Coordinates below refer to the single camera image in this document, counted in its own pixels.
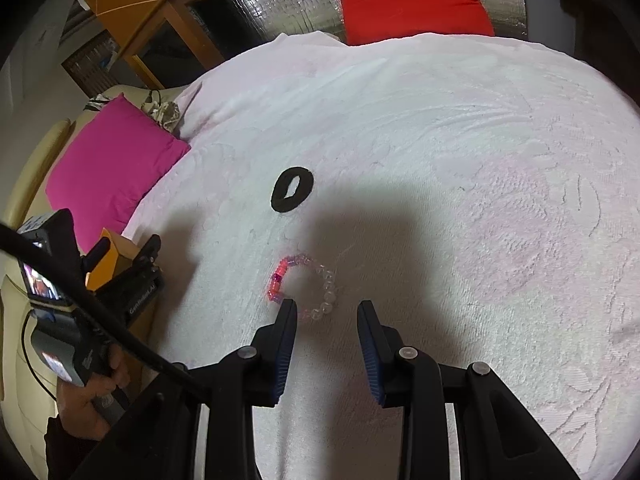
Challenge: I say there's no wooden cabinet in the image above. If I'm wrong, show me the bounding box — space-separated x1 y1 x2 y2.
62 0 237 92

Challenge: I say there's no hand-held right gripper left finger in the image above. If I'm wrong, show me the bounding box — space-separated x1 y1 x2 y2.
75 299 299 480

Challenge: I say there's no person's left forearm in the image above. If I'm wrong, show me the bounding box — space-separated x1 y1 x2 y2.
44 411 110 480

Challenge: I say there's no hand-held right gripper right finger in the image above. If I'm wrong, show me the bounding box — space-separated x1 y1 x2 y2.
356 300 584 480

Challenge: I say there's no thick black cable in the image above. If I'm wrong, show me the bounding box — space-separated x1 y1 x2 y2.
0 222 207 402

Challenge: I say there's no red cushion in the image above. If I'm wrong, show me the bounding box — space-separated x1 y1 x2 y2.
325 0 496 47

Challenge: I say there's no orange cardboard box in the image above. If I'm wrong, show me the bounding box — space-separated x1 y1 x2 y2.
86 227 139 294

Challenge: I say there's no thin black wire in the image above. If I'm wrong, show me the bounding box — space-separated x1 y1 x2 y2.
21 309 57 402

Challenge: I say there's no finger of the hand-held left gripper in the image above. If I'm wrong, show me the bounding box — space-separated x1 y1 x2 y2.
82 237 113 274
132 233 162 274

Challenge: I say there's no black hair scrunchie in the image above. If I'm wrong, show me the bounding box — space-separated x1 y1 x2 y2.
270 166 315 214

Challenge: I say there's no person's left hand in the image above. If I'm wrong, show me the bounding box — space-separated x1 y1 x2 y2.
56 345 132 441

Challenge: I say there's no beige sofa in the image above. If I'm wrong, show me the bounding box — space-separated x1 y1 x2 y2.
0 84 202 463

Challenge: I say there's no pink cushion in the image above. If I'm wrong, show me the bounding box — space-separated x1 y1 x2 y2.
44 93 192 257

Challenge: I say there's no silver insulation sheet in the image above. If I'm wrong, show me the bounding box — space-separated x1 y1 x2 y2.
202 0 529 44

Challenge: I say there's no patterned crumpled cloth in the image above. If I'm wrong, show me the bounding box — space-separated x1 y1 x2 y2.
139 90 181 134

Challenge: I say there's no pink and clear bead bracelet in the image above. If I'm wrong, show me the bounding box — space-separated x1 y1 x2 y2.
267 253 337 322

